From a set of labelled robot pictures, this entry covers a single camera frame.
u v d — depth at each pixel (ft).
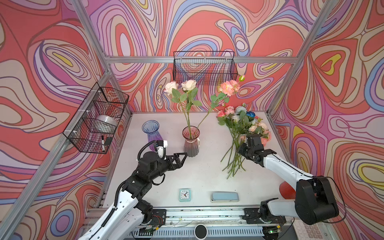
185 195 2.57
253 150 2.22
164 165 2.11
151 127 2.90
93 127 2.35
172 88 2.44
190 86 2.40
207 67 3.15
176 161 2.05
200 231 2.14
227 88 2.26
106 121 2.37
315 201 1.36
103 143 2.36
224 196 2.56
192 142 2.76
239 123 3.61
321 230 2.27
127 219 1.88
